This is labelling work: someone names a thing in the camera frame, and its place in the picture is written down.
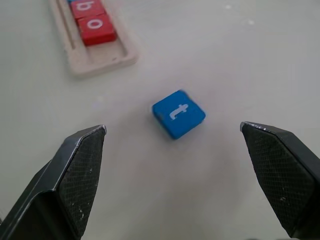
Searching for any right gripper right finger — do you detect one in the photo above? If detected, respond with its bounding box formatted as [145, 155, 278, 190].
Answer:
[239, 121, 320, 240]

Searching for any red letter tile o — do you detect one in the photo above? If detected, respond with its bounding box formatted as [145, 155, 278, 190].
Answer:
[76, 13, 117, 47]

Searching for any blue letter tile t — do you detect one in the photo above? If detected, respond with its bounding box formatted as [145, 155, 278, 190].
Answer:
[151, 90, 207, 140]

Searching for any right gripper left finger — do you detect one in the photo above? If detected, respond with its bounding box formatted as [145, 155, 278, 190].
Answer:
[0, 124, 108, 240]

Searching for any wooden letter tray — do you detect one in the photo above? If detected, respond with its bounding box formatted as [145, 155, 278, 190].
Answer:
[48, 0, 140, 80]

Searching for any red letter tile b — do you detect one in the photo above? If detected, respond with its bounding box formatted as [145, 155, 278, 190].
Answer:
[69, 0, 105, 21]

